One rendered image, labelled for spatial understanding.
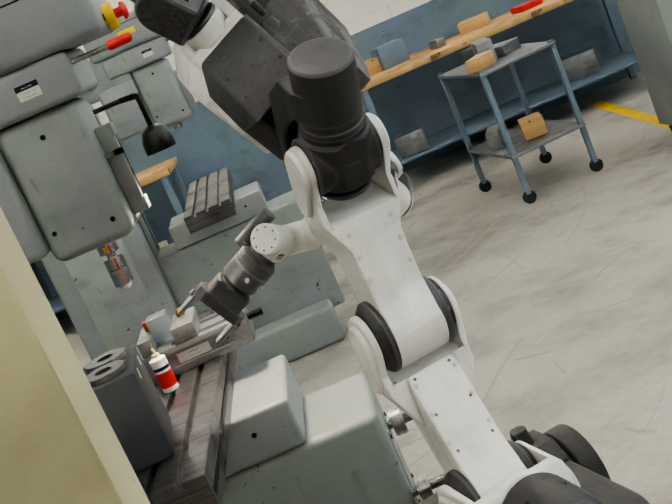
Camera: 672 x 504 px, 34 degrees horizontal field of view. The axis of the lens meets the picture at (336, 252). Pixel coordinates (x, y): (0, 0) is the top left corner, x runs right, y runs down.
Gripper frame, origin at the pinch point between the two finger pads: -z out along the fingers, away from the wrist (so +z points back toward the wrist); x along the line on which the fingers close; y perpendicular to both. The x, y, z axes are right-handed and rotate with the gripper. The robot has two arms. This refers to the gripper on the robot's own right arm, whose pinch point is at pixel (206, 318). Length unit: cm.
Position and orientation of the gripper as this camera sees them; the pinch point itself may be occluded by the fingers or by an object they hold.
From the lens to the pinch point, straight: 239.2
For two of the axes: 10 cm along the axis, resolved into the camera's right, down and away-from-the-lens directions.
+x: -7.5, -6.0, -2.9
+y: 0.9, 3.4, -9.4
